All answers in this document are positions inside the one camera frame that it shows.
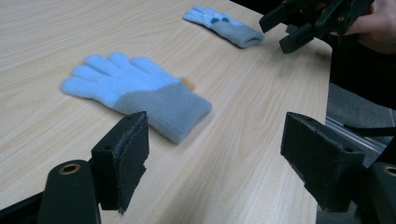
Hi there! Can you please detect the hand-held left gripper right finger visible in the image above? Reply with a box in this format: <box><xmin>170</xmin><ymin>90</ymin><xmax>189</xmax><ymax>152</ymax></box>
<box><xmin>279</xmin><ymin>111</ymin><xmax>367</xmax><ymax>213</ymax></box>

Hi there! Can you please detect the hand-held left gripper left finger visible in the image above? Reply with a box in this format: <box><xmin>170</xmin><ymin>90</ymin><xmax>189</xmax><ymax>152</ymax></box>
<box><xmin>91</xmin><ymin>111</ymin><xmax>150</xmax><ymax>215</ymax></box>

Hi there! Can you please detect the light blue knit glove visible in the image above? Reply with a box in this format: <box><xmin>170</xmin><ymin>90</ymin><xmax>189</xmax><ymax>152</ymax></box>
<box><xmin>60</xmin><ymin>51</ymin><xmax>213</xmax><ymax>145</ymax></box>
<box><xmin>182</xmin><ymin>5</ymin><xmax>264</xmax><ymax>49</ymax></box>

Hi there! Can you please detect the aluminium profile rail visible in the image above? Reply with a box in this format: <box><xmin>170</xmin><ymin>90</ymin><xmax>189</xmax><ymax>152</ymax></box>
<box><xmin>325</xmin><ymin>116</ymin><xmax>394</xmax><ymax>153</ymax></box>

